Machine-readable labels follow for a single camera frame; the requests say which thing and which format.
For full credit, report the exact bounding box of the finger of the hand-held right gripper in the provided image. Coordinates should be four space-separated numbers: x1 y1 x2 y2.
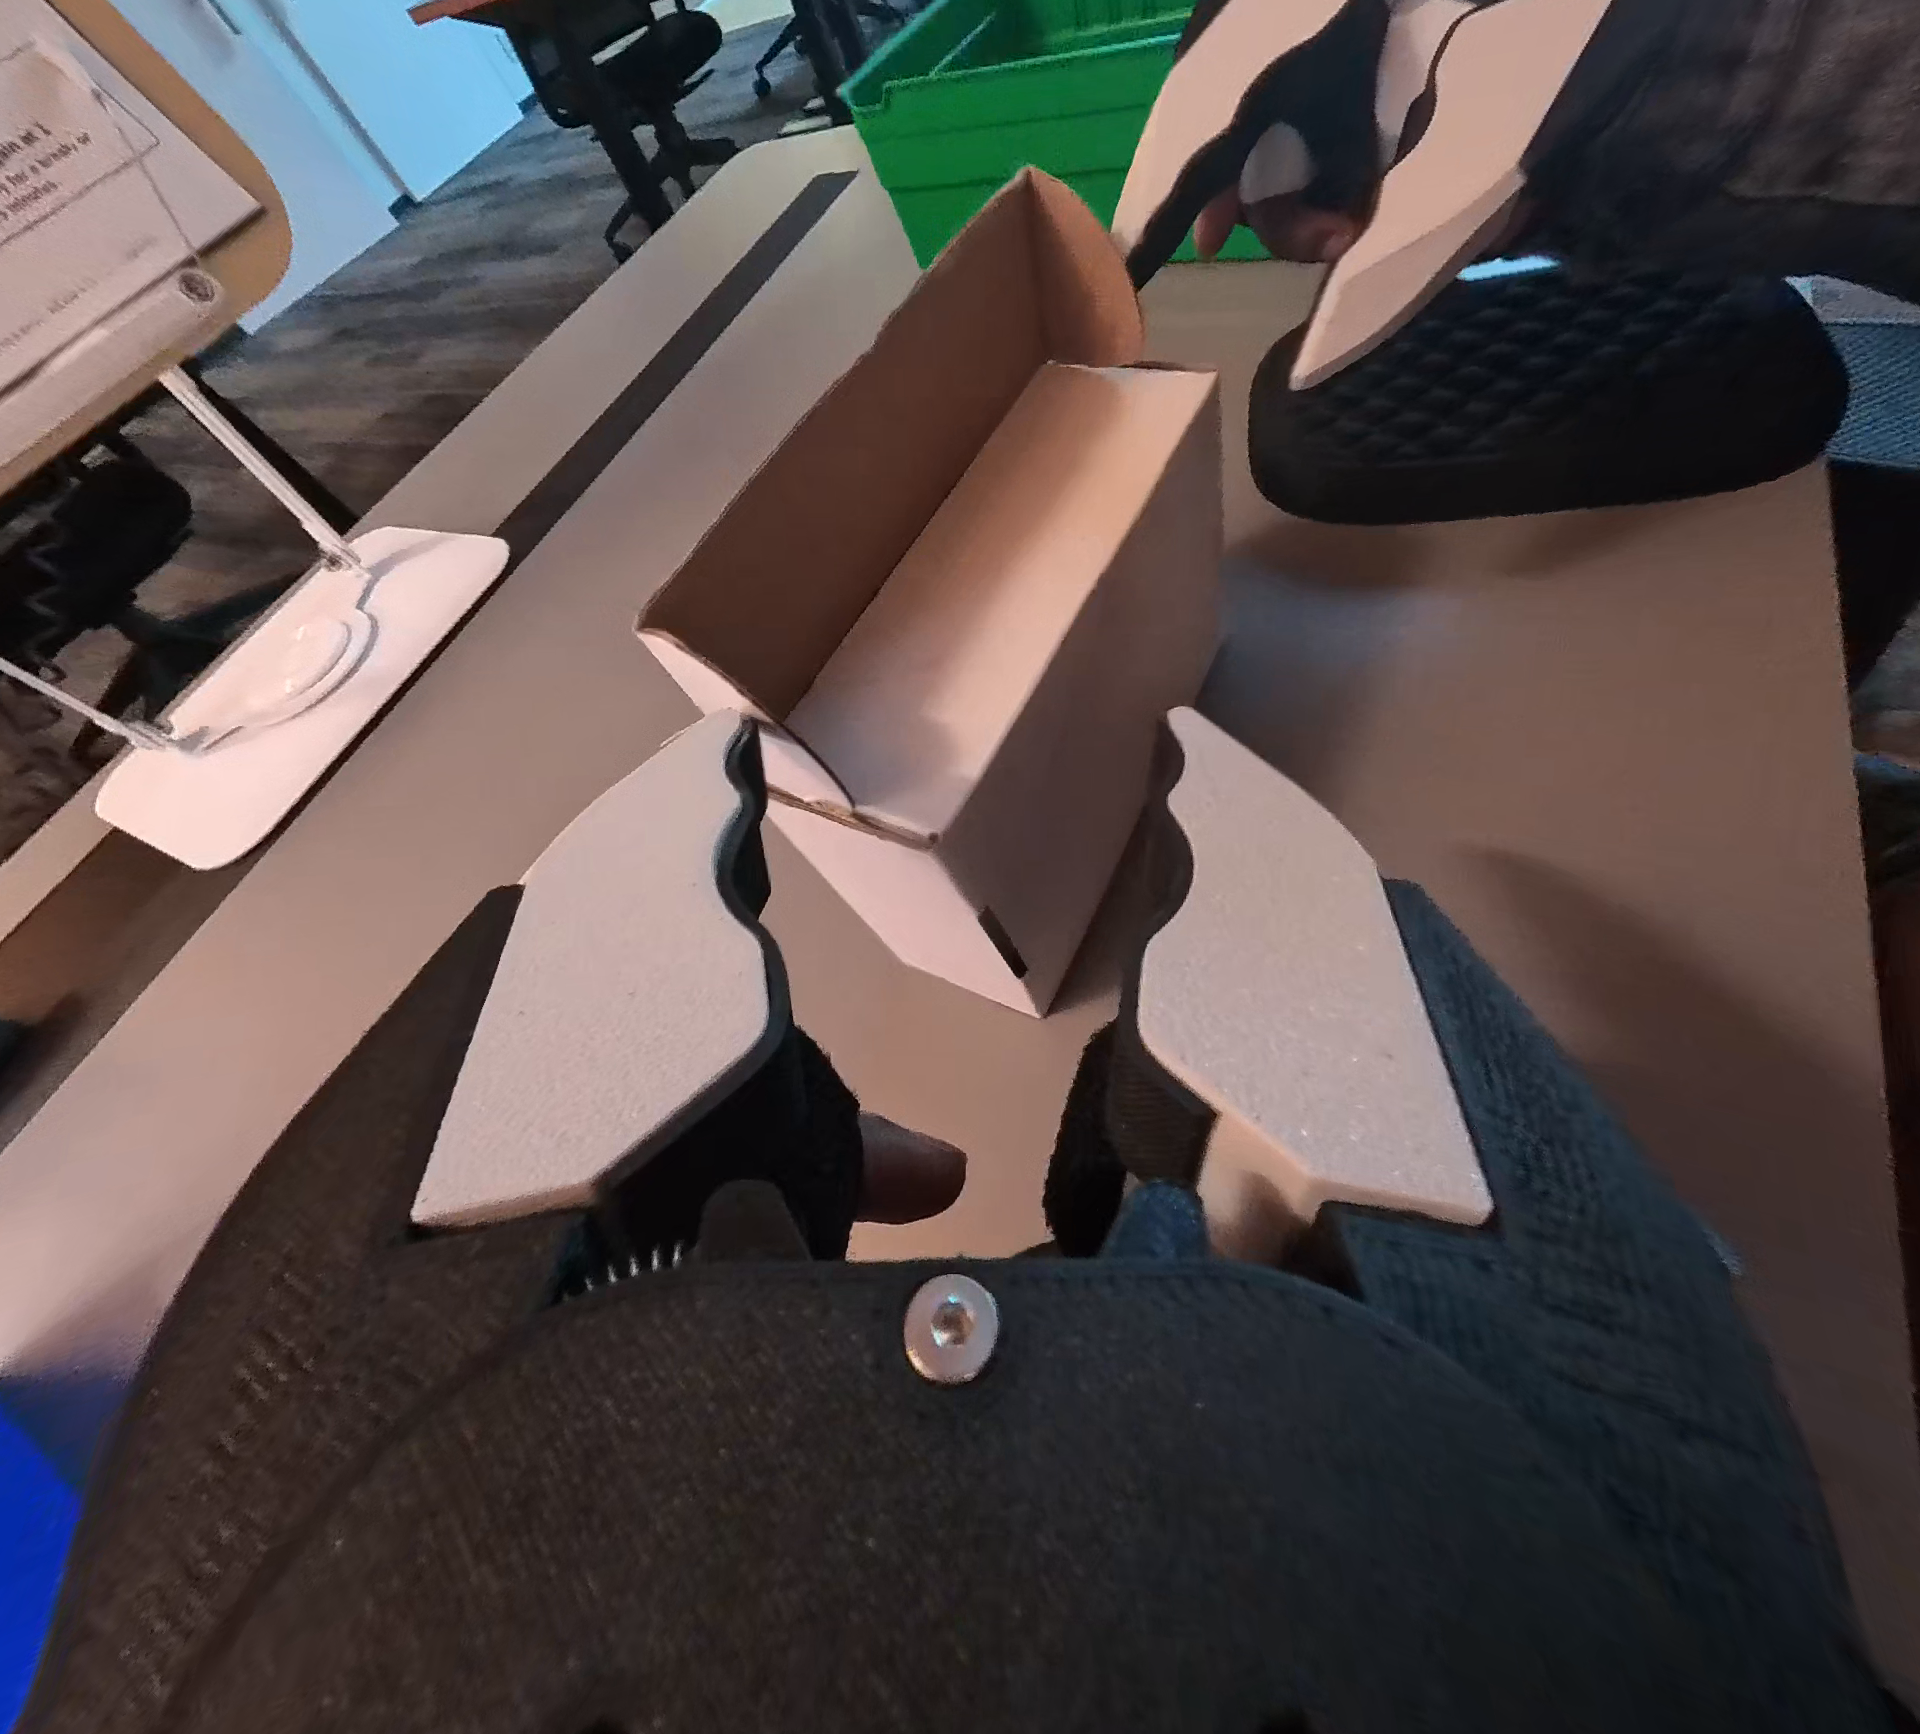
1285 0 1626 395
1111 0 1363 288

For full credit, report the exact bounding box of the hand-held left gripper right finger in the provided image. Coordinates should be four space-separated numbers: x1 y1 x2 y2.
1131 705 1498 1260

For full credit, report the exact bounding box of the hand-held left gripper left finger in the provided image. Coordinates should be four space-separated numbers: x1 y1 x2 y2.
408 709 793 1234

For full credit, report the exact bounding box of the long cardboard box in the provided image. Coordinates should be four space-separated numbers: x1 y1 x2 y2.
636 166 1223 1021

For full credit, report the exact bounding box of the large blue plastic bin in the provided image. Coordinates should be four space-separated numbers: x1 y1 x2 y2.
0 1371 128 1625

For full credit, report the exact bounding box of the person's right hand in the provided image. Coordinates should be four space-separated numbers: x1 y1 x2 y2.
1175 0 1394 271

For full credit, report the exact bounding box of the person's left hand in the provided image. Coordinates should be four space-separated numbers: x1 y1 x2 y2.
857 1112 971 1230

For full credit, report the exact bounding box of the green plastic bin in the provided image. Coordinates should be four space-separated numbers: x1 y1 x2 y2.
836 0 1295 271

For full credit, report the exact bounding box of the black mesh cushion pad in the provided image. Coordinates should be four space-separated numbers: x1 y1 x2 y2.
1243 261 1850 531

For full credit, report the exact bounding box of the clear document stand white base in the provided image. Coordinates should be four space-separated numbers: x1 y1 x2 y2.
0 0 516 871

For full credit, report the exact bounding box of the grey mesh chair back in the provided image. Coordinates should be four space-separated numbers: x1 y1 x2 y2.
1817 276 1920 477

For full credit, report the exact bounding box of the printed instruction sheet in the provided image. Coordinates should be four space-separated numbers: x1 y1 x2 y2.
0 0 268 399

